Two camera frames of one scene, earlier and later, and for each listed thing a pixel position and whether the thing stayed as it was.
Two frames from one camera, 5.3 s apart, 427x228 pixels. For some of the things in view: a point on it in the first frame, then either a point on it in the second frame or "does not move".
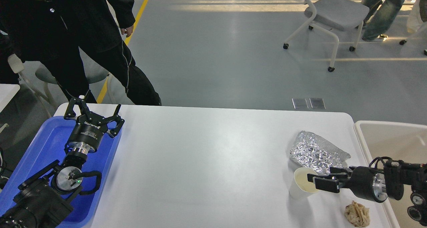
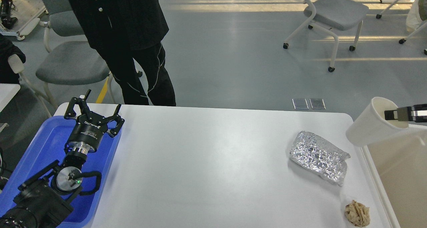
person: (54, 25) to (126, 26)
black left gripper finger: (116, 118) does not move
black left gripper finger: (69, 113) does not move
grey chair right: (337, 14) does not move
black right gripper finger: (334, 170) to (420, 107)
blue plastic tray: (48, 150) does not move
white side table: (7, 92) does not move
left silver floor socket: (300, 103) does not move
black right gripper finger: (329, 182) to (404, 114)
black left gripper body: (86, 136) does not move
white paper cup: (301, 187) to (370, 125)
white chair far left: (17, 66) does not move
